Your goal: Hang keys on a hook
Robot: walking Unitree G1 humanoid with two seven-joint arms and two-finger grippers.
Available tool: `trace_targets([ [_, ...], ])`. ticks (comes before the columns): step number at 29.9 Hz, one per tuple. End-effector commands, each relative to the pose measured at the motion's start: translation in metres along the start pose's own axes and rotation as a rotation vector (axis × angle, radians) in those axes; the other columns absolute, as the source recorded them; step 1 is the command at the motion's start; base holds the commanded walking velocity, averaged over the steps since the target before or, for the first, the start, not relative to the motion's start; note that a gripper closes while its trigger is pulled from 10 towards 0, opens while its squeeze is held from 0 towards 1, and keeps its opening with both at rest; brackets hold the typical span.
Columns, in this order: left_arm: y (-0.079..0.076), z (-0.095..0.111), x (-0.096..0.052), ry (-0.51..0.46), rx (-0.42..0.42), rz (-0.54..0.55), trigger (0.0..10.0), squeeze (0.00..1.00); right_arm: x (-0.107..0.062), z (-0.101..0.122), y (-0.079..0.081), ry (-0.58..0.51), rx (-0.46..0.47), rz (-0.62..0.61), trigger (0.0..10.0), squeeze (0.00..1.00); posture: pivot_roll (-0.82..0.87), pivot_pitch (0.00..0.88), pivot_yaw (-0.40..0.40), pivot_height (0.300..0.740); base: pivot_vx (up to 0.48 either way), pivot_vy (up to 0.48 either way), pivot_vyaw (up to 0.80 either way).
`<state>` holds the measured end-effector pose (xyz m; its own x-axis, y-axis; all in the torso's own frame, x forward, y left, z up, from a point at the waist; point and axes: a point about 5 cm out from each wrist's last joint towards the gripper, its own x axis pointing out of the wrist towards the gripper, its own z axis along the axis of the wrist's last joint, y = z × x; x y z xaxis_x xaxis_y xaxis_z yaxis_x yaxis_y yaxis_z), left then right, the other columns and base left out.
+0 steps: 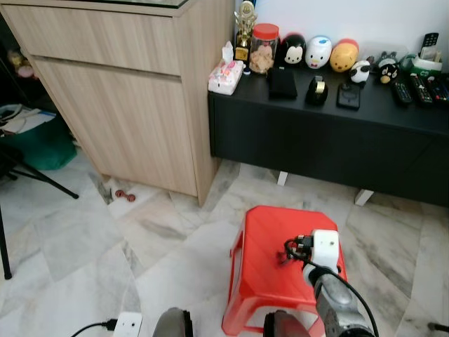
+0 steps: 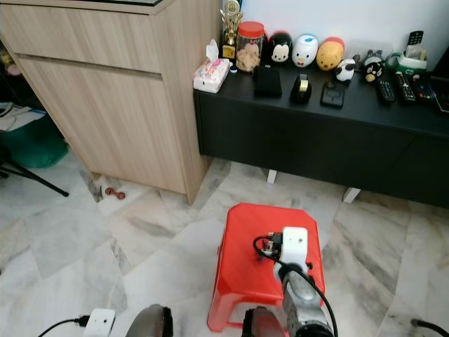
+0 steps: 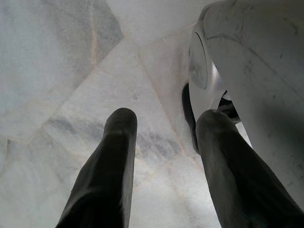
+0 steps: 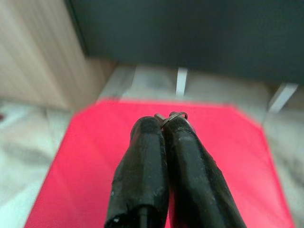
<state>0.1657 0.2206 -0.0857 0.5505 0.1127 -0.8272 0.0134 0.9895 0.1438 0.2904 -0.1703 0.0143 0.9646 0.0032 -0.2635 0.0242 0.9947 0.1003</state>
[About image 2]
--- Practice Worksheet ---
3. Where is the red plastic stool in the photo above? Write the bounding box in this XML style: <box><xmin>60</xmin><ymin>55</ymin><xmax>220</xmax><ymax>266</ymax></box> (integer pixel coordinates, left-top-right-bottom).
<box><xmin>207</xmin><ymin>202</ymin><xmax>326</xmax><ymax>333</ymax></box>

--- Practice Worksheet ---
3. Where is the black low console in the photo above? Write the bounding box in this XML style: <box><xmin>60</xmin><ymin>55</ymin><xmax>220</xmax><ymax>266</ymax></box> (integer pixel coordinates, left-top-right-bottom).
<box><xmin>194</xmin><ymin>63</ymin><xmax>449</xmax><ymax>210</ymax></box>

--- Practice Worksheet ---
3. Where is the black tape dispenser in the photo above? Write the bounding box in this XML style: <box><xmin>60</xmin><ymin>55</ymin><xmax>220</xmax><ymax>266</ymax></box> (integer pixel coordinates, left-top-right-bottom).
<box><xmin>290</xmin><ymin>72</ymin><xmax>313</xmax><ymax>105</ymax></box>

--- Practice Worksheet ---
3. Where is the black key pouch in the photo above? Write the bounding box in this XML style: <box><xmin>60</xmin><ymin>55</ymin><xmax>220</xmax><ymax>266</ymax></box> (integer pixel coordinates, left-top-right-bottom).
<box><xmin>320</xmin><ymin>80</ymin><xmax>346</xmax><ymax>109</ymax></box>

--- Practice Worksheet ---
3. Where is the small red floor toy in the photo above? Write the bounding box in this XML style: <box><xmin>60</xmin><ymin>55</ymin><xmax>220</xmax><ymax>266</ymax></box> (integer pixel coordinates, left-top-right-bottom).
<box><xmin>104</xmin><ymin>187</ymin><xmax>127</xmax><ymax>201</ymax></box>

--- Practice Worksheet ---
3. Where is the pink tissue pack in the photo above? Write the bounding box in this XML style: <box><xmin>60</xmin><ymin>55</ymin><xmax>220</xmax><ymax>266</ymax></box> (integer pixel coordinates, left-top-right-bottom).
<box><xmin>193</xmin><ymin>39</ymin><xmax>232</xmax><ymax>94</ymax></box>

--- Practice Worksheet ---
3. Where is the black white cow figurine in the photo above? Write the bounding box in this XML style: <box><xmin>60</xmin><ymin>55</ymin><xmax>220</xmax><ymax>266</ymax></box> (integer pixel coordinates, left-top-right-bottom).
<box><xmin>335</xmin><ymin>58</ymin><xmax>357</xmax><ymax>83</ymax></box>

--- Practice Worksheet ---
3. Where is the black remote control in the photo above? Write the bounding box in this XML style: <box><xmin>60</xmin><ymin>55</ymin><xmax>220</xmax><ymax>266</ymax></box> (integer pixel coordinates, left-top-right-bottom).
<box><xmin>408</xmin><ymin>29</ymin><xmax>426</xmax><ymax>47</ymax></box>
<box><xmin>395</xmin><ymin>72</ymin><xmax>417</xmax><ymax>105</ymax></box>
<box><xmin>375</xmin><ymin>76</ymin><xmax>396</xmax><ymax>105</ymax></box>
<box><xmin>413</xmin><ymin>74</ymin><xmax>437</xmax><ymax>103</ymax></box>

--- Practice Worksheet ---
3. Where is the black tripod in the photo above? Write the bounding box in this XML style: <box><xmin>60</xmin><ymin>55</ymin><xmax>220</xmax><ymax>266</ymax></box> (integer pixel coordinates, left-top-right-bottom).
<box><xmin>0</xmin><ymin>161</ymin><xmax>71</xmax><ymax>198</ymax></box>

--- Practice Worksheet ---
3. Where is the red-lidded snack jar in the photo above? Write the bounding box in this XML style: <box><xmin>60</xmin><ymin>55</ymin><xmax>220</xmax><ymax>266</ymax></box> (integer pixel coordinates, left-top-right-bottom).
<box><xmin>235</xmin><ymin>21</ymin><xmax>266</xmax><ymax>74</ymax></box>

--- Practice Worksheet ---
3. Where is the black mouse plush toy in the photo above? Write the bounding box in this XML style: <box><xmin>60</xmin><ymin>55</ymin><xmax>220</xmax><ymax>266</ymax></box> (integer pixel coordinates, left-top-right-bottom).
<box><xmin>268</xmin><ymin>31</ymin><xmax>294</xmax><ymax>65</ymax></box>

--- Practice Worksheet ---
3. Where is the white blue plush toy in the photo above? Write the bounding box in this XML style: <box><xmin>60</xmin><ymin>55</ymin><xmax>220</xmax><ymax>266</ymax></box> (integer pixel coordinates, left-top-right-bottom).
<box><xmin>292</xmin><ymin>33</ymin><xmax>319</xmax><ymax>68</ymax></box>

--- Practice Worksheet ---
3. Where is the yellow orange plush toy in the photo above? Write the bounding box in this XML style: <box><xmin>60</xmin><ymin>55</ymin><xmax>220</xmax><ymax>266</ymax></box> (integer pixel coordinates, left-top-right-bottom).
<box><xmin>316</xmin><ymin>37</ymin><xmax>346</xmax><ymax>72</ymax></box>

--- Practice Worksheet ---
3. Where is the small black figurine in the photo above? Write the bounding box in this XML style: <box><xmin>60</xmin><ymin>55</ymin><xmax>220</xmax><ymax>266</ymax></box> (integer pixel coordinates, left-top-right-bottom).
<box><xmin>363</xmin><ymin>52</ymin><xmax>385</xmax><ymax>84</ymax></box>

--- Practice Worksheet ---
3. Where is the green bin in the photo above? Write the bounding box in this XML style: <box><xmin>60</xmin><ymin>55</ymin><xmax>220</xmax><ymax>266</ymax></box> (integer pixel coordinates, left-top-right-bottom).
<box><xmin>0</xmin><ymin>116</ymin><xmax>69</xmax><ymax>169</ymax></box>

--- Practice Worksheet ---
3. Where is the white paper pile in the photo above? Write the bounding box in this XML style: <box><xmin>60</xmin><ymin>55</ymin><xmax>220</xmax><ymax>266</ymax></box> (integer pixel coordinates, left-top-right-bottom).
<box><xmin>0</xmin><ymin>102</ymin><xmax>43</xmax><ymax>133</ymax></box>

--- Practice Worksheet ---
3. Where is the gold trophy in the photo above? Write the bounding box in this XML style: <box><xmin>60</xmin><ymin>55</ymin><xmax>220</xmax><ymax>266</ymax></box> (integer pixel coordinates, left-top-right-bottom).
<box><xmin>220</xmin><ymin>0</ymin><xmax>243</xmax><ymax>60</ymax></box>

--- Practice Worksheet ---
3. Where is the light wooden cabinet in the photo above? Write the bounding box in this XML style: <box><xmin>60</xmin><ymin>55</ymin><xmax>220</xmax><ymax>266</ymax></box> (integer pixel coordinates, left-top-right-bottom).
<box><xmin>0</xmin><ymin>0</ymin><xmax>222</xmax><ymax>204</ymax></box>

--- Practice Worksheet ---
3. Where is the green white remote holder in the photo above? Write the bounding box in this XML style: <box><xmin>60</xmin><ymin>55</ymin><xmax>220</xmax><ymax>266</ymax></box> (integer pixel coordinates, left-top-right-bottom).
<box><xmin>401</xmin><ymin>42</ymin><xmax>429</xmax><ymax>72</ymax></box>

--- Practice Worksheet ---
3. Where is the pink plush toy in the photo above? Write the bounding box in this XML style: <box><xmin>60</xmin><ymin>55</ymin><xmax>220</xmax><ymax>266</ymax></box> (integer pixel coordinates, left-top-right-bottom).
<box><xmin>2</xmin><ymin>51</ymin><xmax>23</xmax><ymax>77</ymax></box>

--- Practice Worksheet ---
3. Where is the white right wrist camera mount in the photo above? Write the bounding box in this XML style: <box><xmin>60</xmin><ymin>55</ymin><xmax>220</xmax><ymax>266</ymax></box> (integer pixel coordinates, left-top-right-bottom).
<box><xmin>281</xmin><ymin>226</ymin><xmax>310</xmax><ymax>269</ymax></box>

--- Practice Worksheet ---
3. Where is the black floor cable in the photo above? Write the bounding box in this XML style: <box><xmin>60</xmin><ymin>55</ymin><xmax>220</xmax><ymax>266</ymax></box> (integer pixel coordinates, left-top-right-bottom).
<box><xmin>412</xmin><ymin>318</ymin><xmax>449</xmax><ymax>337</ymax></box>

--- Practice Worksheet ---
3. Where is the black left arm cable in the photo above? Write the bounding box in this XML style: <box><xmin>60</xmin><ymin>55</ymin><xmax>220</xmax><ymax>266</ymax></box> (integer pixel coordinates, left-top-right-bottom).
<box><xmin>37</xmin><ymin>315</ymin><xmax>91</xmax><ymax>337</ymax></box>

